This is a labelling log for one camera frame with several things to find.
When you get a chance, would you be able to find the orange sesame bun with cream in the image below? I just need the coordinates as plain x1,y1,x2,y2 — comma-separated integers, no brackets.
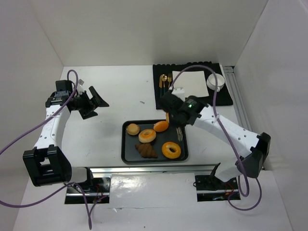
153,120,169,132

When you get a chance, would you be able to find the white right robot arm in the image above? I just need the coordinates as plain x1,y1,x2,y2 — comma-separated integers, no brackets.
159,92,271,182

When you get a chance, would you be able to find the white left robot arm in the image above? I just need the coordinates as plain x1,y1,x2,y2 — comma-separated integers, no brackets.
23,80,109,187

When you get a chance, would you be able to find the white square plate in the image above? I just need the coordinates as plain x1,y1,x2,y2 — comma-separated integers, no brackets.
174,71,209,98

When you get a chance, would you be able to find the orange glazed donut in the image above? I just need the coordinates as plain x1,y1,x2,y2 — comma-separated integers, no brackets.
162,142,181,159

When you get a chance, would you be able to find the black cloth placemat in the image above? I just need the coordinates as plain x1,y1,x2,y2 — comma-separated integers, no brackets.
153,62,233,110

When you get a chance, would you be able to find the small round muffin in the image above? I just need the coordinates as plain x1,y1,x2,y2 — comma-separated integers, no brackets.
127,123,140,136

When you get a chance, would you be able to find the brown chocolate croissant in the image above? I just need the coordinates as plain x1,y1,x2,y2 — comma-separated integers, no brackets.
135,143,158,158

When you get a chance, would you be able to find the black rectangular baking tray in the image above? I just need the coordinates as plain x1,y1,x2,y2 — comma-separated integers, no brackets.
121,119,189,165

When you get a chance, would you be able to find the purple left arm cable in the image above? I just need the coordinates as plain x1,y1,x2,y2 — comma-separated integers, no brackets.
0,69,109,230

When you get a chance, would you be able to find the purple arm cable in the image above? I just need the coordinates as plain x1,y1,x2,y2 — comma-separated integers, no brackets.
0,69,109,230
169,64,263,212

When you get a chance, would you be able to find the gold fork teal handle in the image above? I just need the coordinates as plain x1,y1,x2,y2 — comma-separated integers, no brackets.
167,73,173,89

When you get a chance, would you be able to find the gold spoon teal handle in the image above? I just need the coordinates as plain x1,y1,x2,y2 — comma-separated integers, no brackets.
162,74,167,96

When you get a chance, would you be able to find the gold knife teal handle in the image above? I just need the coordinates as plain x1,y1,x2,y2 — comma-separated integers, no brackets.
159,75,163,99

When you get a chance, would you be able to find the pale glazed ring donut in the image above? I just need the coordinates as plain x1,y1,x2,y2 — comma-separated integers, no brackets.
139,129,156,143

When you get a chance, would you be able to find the white cup with handle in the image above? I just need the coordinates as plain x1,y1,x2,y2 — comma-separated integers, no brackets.
206,74,226,92

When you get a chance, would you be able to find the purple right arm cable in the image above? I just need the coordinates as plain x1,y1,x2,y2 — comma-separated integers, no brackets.
169,64,263,212

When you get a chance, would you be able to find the aluminium front rail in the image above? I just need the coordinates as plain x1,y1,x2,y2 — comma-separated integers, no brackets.
90,164,216,178

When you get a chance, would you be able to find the aluminium side rail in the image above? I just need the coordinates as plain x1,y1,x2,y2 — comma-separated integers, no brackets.
222,66,252,131

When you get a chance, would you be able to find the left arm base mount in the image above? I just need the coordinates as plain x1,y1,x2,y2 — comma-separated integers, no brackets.
64,175,111,205

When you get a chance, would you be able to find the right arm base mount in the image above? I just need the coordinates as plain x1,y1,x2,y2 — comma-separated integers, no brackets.
193,175,241,202

